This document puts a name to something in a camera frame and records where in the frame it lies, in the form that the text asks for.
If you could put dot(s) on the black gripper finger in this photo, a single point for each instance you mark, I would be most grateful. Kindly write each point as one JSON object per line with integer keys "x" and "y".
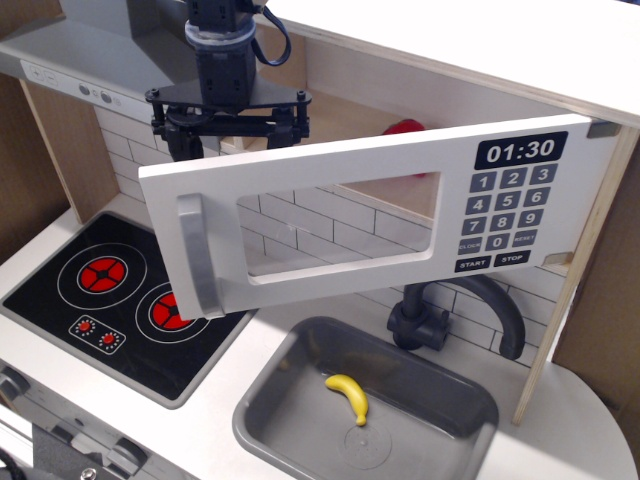
{"x": 183, "y": 145}

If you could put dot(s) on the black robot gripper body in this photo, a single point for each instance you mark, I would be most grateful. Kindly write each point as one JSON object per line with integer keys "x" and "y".
{"x": 229, "y": 98}

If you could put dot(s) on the white toy microwave door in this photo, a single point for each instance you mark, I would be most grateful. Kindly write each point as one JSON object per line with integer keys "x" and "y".
{"x": 264, "y": 228}

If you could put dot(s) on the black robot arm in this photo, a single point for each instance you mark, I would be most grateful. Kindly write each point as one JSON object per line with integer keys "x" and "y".
{"x": 229, "y": 16}

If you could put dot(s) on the red toy item in microwave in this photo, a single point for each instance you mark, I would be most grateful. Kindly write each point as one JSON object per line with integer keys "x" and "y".
{"x": 404, "y": 126}

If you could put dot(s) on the grey range hood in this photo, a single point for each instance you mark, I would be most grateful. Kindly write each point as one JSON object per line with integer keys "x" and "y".
{"x": 107, "y": 53}

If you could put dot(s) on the black toy stove top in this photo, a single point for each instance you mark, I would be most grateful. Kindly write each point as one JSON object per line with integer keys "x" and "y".
{"x": 105, "y": 298}

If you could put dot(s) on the dark grey toy faucet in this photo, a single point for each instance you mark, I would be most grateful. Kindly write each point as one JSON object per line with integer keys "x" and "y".
{"x": 413, "y": 325}

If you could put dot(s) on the yellow toy banana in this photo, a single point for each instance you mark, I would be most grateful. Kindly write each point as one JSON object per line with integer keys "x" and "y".
{"x": 356, "y": 396}

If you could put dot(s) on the grey toy oven front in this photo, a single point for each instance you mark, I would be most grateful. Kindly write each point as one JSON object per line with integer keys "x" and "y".
{"x": 46, "y": 432}

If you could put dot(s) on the grey toy sink basin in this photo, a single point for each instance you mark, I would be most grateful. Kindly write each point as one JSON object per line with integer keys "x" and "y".
{"x": 334, "y": 402}

